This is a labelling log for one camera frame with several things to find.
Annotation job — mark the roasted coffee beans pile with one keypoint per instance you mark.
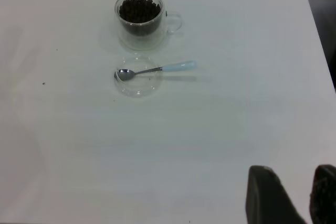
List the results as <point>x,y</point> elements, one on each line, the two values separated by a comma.
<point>139,11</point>

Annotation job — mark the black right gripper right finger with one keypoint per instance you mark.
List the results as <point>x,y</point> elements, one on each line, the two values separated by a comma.
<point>325,197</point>

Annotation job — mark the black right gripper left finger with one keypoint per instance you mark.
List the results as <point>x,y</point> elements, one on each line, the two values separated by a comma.
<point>267,200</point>

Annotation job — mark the round clear glass lid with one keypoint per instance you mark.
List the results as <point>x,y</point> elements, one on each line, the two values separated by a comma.
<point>141,89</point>

